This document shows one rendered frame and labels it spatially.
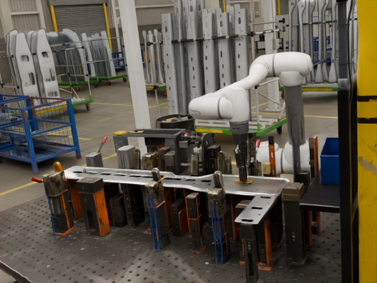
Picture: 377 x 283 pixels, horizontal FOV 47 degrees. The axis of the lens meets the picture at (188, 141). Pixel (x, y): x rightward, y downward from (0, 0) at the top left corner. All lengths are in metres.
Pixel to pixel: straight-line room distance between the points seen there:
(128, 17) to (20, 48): 5.32
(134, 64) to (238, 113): 4.24
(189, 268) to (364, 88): 1.15
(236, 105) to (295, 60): 0.58
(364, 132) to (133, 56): 4.98
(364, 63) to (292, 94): 1.21
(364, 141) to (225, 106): 0.79
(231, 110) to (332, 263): 0.80
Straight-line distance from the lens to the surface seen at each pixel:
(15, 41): 11.07
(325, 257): 2.10
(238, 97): 1.98
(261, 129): 6.22
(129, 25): 6.11
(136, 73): 6.13
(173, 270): 2.06
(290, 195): 1.90
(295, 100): 2.53
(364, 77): 1.35
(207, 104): 2.03
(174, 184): 2.21
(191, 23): 7.10
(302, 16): 9.95
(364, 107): 1.37
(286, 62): 2.44
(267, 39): 8.77
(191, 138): 2.38
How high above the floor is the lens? 1.75
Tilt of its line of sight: 14 degrees down
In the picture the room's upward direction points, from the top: 6 degrees counter-clockwise
